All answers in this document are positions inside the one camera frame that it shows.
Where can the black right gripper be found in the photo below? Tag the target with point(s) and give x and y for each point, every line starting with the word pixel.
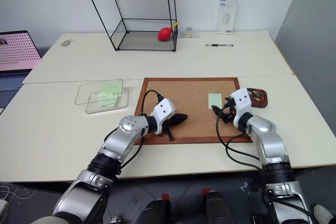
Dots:
pixel 229 110

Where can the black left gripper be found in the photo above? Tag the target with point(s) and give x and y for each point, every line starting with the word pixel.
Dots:
pixel 171 122

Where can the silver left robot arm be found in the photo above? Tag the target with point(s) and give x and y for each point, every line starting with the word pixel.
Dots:
pixel 126 140

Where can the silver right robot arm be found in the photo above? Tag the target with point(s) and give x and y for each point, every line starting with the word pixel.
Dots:
pixel 270 140

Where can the green sticky note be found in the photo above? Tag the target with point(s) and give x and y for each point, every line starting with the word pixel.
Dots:
pixel 111 87
pixel 107 100
pixel 214 100

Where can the brown tray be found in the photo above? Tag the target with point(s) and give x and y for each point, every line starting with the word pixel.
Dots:
pixel 261 103

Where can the clear plastic box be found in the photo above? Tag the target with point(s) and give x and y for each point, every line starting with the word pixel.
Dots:
pixel 107 108

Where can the wood-framed cork board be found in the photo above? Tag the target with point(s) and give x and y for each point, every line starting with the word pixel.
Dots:
pixel 194 98

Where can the yellow pushpin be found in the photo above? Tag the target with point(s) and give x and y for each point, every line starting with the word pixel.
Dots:
pixel 260 100

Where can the black pen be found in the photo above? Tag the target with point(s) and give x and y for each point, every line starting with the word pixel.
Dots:
pixel 220 45

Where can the small clear case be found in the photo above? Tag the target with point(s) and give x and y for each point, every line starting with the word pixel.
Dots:
pixel 189 33

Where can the dark rounded shape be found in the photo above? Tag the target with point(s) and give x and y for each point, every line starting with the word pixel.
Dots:
pixel 157 212
pixel 214 208

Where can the red air blower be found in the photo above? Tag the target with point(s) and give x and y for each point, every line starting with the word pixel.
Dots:
pixel 166 33

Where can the clear plastic lid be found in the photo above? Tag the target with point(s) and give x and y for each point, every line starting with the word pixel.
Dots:
pixel 86 93

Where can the white charger package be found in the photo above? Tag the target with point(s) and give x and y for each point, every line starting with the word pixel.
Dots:
pixel 226 14

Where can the small grey round object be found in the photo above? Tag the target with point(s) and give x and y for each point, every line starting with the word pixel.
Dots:
pixel 66 43

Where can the white shoe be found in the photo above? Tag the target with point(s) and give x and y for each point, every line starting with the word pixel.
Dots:
pixel 323 213

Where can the laptop with pink screen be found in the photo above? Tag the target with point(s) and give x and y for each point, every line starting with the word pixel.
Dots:
pixel 15 51

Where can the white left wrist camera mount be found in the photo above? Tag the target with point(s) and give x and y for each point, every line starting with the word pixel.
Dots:
pixel 164 110

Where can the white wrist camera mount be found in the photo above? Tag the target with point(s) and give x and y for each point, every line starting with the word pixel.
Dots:
pixel 242 100
pixel 164 110

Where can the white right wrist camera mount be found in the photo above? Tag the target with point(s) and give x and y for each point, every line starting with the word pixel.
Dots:
pixel 242 100

